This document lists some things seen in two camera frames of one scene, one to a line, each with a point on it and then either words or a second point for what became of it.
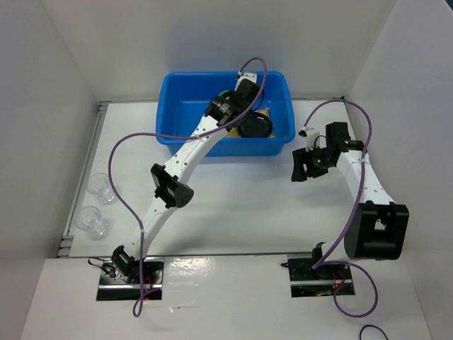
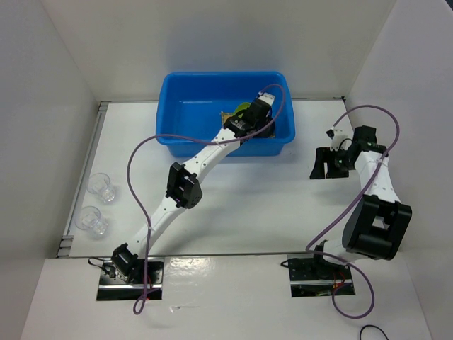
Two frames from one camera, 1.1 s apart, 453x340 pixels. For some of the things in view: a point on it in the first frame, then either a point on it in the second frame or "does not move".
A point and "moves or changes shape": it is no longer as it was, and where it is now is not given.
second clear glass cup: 88,219 does not move
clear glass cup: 99,184 does not move
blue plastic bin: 183,98 does not move
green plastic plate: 224,92 moves or changes shape
